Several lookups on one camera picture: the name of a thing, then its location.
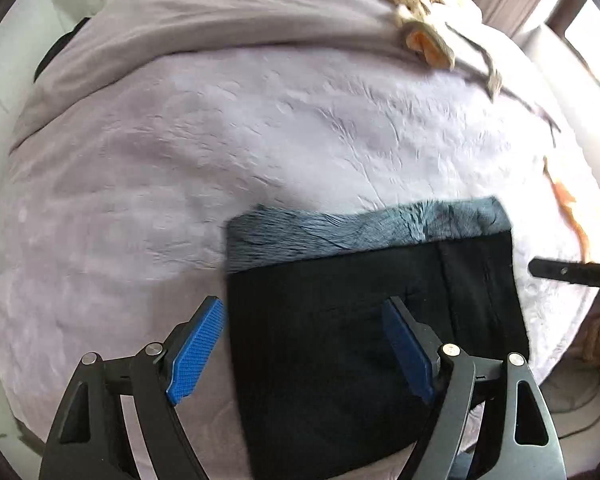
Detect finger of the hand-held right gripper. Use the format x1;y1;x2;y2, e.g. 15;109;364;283
527;257;600;291

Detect grey duvet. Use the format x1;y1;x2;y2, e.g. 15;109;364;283
10;0;486;156

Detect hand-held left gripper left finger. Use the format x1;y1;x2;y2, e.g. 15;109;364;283
39;296;226;480

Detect orange cloth strip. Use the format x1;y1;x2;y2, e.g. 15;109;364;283
542;155;592;263

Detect window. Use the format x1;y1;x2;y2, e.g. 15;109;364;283
562;0;600;91

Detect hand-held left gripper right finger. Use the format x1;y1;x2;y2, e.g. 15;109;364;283
382;297;566;480

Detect black pants with grey lining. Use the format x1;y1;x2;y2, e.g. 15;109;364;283
225;195;531;478

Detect light pink fleece blanket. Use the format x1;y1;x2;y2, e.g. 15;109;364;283
0;50;600;480

